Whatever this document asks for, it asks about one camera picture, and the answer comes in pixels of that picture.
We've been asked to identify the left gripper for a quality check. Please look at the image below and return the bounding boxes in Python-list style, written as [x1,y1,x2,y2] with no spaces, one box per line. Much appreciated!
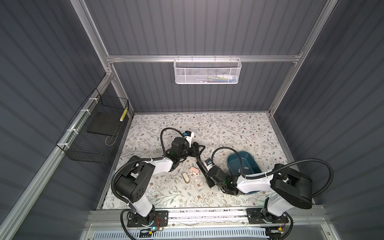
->
[177,143,204,161]

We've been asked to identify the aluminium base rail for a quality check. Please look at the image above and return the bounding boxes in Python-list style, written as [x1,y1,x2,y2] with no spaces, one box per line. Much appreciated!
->
[85,205,330,230]

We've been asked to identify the black wire basket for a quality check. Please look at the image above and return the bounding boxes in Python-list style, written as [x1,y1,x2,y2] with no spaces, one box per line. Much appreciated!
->
[57,90,130,164]

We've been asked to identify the black pad in basket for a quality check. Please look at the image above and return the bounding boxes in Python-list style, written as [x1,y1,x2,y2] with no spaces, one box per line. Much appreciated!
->
[87,112,123,137]

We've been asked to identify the black stapler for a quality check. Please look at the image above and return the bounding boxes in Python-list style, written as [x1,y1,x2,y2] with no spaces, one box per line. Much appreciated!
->
[195,156,215,188]

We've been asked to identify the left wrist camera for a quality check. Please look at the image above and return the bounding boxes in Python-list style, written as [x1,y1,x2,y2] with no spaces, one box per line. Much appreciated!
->
[184,131,195,147]

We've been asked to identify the tubes in white basket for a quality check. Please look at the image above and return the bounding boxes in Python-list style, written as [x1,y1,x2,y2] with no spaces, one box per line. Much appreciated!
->
[200,75,238,84]

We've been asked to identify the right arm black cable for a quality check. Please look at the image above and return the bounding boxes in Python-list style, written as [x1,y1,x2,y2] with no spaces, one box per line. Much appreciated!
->
[210,146,335,198]

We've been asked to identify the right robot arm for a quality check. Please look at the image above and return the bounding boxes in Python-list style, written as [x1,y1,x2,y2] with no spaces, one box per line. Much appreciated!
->
[207,164,313,224]

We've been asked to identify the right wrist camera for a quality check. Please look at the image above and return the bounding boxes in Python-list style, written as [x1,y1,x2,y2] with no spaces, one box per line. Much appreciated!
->
[204,158,214,172]

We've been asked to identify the white wire mesh basket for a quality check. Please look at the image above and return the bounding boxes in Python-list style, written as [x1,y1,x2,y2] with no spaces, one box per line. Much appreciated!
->
[173,58,242,85]

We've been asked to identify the pink mini stapler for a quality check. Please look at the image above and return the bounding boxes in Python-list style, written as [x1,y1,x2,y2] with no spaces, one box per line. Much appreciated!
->
[190,167,200,175]

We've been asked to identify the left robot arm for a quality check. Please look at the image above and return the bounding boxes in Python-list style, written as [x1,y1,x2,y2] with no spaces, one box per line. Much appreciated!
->
[111,137,206,226]

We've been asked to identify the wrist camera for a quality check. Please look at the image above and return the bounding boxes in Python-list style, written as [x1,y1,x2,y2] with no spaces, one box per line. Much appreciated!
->
[184,131,195,147]
[204,158,214,172]

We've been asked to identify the teal plastic tray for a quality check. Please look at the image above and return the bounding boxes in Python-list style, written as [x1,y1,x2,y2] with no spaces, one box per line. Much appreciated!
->
[222,151,262,196]

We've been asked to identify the yellow marker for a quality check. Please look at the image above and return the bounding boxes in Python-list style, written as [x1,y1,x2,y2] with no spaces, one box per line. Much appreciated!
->
[120,108,128,122]

